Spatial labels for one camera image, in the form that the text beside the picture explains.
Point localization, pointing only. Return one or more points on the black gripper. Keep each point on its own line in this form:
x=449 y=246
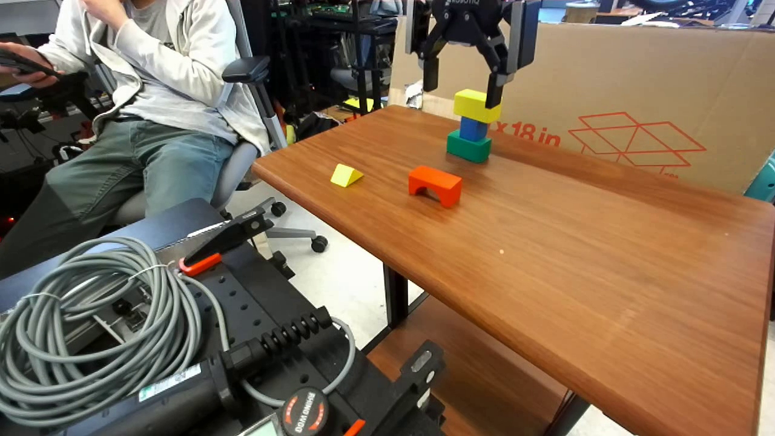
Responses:
x=474 y=17

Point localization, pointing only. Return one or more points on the yellow rectangular block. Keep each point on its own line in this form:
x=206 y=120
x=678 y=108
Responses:
x=475 y=108

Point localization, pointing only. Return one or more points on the blue cube block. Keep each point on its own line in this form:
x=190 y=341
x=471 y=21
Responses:
x=474 y=129

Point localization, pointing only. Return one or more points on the red arch block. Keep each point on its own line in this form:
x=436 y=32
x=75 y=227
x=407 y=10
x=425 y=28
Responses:
x=436 y=178

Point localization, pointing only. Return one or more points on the black handheld device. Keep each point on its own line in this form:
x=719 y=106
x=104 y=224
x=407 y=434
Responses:
x=25 y=59

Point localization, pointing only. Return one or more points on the person left hand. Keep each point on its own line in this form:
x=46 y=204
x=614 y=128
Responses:
x=107 y=14

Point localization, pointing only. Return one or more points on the person right hand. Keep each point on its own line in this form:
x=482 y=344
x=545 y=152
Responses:
x=32 y=78

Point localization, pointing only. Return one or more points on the green block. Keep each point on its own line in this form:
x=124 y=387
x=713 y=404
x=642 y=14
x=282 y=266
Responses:
x=469 y=148

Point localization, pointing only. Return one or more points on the small yellow floor object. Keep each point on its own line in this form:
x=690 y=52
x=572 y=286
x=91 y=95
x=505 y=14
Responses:
x=355 y=102

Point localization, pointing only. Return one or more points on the black equipment rack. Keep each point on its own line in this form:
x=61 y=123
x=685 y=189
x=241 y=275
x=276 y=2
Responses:
x=322 y=49

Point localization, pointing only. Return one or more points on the yellow wedge block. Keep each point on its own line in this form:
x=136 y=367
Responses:
x=344 y=175

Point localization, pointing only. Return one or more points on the large cardboard box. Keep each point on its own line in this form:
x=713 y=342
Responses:
x=645 y=73

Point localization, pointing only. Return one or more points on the grey office chair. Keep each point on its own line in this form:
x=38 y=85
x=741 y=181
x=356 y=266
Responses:
x=239 y=165

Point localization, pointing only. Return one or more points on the wooden table lower shelf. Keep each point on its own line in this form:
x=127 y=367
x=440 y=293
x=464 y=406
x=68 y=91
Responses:
x=475 y=371

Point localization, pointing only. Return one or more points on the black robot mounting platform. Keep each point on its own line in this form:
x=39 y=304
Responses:
x=257 y=293

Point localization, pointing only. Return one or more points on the seated person grey hoodie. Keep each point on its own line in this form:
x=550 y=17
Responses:
x=160 y=73

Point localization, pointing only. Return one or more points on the black clamp round orange knob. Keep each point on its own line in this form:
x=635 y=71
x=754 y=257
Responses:
x=402 y=389

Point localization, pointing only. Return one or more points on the green plastic bin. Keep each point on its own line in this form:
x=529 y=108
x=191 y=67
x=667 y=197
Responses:
x=763 y=182

